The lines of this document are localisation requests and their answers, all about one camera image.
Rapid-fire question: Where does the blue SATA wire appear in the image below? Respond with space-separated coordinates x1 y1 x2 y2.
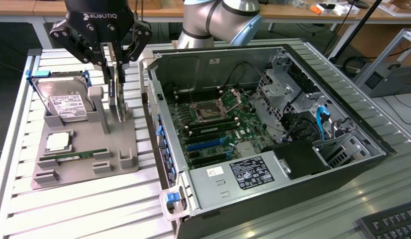
316 106 331 143

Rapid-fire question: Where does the long black expansion slot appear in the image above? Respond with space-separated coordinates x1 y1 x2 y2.
191 152 228 163
184 133 223 145
192 158 230 169

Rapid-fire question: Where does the perforated silver disk bay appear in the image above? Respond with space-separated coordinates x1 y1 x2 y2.
312 133 372 170

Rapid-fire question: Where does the black keyboard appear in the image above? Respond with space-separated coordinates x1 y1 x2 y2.
354 200 411 239

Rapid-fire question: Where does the grey parts rack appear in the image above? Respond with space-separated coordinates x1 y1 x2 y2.
31 86 139 190

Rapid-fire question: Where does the silver chipset heat sink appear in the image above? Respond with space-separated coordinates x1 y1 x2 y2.
236 143 259 156

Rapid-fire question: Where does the silver disk bay cage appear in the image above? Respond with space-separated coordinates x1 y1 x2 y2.
256 48 331 120

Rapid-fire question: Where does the aluminium profile frame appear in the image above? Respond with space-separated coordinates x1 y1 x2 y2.
352 28 411 84

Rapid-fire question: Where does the CPU socket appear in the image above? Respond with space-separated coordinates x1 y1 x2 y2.
191 101 226 122

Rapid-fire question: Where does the grey box with handle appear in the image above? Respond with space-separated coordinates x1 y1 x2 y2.
352 62 411 98

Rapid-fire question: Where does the green motherboard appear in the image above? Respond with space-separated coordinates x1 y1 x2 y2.
167 87 279 170

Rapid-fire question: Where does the green RAM stick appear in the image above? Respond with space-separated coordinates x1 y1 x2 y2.
39 150 108 161

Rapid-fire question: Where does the black installed RAM stick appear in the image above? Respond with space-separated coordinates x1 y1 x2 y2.
188 121 242 137

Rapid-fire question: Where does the wooden top desk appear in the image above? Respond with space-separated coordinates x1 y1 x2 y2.
262 0 411 65
0 0 185 49

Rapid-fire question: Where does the open metal socket cover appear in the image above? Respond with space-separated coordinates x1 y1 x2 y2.
216 89 250 114

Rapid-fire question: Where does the black open PC case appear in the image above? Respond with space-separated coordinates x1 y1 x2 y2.
137 44 398 239

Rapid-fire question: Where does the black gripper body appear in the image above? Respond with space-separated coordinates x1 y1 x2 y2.
64 0 137 50

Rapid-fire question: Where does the low-profile GPU graphics card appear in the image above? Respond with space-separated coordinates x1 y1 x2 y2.
104 42 129 123

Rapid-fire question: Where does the grey power supply unit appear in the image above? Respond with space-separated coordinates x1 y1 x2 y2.
188 153 292 210

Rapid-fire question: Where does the black tripod pole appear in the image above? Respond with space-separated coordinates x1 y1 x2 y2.
327 0 384 64

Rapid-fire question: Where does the small white box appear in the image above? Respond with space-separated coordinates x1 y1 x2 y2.
331 4 360 16

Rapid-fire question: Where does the hard disk in blue carrier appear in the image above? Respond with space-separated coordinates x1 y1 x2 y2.
25 70 96 122

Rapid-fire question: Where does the silver CPU chip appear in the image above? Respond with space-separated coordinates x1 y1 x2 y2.
45 131 73 151

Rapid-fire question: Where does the blue expansion slot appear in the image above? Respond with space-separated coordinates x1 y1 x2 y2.
187 138 227 152

